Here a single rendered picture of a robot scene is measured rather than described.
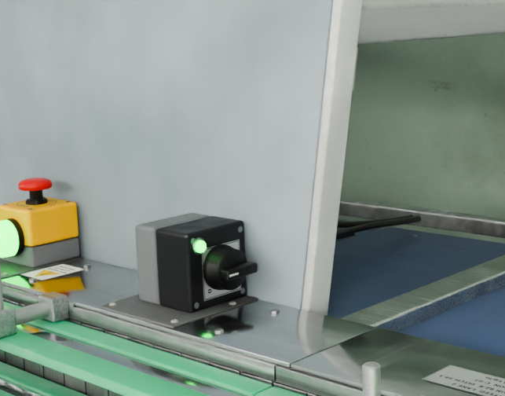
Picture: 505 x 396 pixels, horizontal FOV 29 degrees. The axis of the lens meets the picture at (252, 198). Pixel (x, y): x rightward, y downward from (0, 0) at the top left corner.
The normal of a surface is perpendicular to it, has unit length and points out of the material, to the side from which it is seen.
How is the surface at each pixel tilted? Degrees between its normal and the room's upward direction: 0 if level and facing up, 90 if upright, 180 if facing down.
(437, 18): 90
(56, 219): 90
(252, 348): 90
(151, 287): 0
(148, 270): 0
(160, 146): 0
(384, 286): 90
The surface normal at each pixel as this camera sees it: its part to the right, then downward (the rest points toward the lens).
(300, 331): -0.04, -0.98
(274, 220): -0.69, 0.16
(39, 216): 0.72, 0.10
